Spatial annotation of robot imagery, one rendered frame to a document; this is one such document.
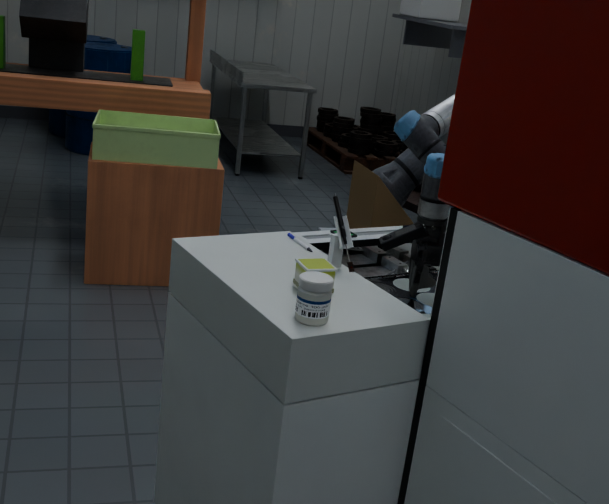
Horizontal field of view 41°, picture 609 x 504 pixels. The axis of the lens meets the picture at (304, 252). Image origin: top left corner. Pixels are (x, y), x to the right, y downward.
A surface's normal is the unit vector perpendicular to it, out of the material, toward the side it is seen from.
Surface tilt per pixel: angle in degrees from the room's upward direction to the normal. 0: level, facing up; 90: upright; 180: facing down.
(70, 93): 90
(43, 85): 90
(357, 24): 90
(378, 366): 90
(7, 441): 0
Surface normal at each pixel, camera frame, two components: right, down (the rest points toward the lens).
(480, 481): -0.86, 0.07
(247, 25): 0.26, 0.33
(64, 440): 0.11, -0.94
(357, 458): 0.51, 0.33
